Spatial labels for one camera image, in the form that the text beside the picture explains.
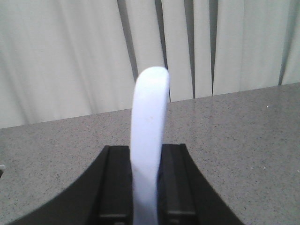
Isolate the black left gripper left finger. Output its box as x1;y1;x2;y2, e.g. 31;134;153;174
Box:
12;145;133;225

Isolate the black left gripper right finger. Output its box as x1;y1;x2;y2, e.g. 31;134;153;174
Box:
157;144;243;225

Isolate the light blue plastic spoon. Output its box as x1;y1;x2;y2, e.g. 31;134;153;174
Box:
130;67;169;225

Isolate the white pleated curtain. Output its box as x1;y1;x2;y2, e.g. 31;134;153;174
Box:
0;0;300;128

